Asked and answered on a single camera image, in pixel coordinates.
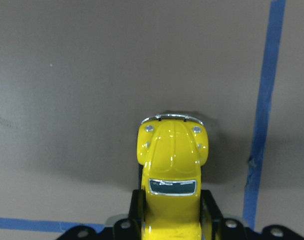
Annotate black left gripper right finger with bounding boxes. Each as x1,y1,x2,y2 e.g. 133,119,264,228
200,190,247,240

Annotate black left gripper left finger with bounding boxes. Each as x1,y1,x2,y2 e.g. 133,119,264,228
112,189,146,240

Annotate yellow toy beetle car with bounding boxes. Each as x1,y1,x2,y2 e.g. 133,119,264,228
137,113,209,240

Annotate brown paper table cover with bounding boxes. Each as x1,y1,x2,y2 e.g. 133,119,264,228
0,0,304,240

